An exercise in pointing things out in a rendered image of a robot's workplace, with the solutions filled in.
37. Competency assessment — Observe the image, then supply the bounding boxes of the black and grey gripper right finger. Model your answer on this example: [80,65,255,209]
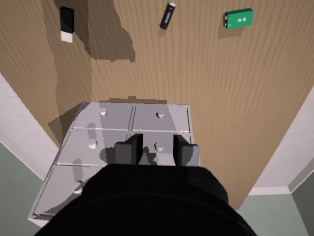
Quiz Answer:
[173,135,199,166]

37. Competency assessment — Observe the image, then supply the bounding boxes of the small grey chest of drawers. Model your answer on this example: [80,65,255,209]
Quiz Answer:
[27,102,194,227]

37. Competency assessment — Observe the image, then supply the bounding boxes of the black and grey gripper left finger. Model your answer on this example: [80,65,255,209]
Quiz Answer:
[114,133,143,165]

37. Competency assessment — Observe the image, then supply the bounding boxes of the black aa battery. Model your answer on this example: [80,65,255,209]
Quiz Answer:
[160,1,176,30]

